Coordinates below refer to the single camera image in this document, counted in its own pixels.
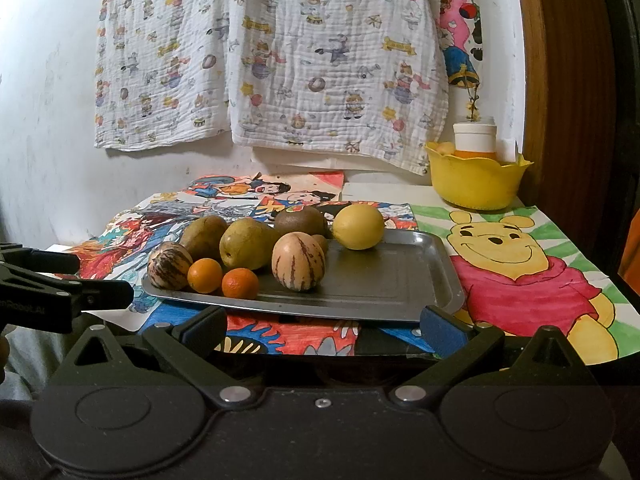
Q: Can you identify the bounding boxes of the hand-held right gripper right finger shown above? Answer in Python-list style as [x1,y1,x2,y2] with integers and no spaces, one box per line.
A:
[390,305,599,407]

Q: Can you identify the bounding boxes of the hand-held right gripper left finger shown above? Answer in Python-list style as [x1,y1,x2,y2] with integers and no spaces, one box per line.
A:
[50,305,254,407]

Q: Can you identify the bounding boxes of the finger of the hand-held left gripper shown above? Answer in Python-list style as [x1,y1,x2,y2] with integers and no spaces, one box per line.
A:
[0,262,134,312]
[0,242,82,276]

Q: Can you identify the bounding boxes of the small orange tangerine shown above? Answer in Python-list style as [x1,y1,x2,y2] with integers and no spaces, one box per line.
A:
[187,258,224,294]
[221,268,260,299]

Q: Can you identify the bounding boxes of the small striped pepino melon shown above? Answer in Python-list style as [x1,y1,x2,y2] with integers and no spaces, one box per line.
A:
[147,241,194,291]

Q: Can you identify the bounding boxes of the metal tray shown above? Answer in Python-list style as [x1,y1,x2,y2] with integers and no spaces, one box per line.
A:
[141,230,466,323]

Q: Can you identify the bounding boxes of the brown pear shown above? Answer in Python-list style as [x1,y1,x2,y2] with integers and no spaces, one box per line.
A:
[179,215,230,261]

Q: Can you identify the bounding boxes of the green pear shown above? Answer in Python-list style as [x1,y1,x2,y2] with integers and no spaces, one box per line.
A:
[219,217,281,271]

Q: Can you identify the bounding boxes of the large striped pepino melon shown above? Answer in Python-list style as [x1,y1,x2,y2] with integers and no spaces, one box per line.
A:
[271,231,327,292]

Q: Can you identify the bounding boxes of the yellow lemon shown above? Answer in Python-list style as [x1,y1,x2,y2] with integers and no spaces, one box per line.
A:
[332,203,386,251]

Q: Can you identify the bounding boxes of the brown kiwi with sticker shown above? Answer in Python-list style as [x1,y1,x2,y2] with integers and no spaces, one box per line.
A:
[273,206,330,238]

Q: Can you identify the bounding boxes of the grey trousers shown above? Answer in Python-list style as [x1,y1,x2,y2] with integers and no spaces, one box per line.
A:
[0,327,88,461]

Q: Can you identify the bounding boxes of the yellow bear drawing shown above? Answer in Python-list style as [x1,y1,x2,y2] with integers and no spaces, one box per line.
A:
[412,202,631,361]

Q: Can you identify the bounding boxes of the yellow plastic bowl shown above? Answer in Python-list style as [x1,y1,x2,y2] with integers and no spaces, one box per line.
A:
[425,141,535,211]

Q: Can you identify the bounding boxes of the white jar with orange label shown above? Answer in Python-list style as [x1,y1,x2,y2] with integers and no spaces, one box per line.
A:
[452,116,498,160]

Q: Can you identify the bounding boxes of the orange cloth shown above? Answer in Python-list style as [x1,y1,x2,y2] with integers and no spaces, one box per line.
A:
[617,205,640,281]

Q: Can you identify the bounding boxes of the printed white muslin blanket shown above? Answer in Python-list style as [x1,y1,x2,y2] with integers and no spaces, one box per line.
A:
[227,0,451,176]
[95,0,236,152]

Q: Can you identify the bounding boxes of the dry twig with buds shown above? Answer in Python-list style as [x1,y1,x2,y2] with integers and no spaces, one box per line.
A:
[462,72,483,123]

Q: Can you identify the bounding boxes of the wooden door frame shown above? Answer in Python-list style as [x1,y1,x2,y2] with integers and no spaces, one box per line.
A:
[515,0,626,271]

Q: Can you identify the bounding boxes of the wall poster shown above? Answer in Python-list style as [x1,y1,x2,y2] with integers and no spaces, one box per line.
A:
[437,0,483,91]

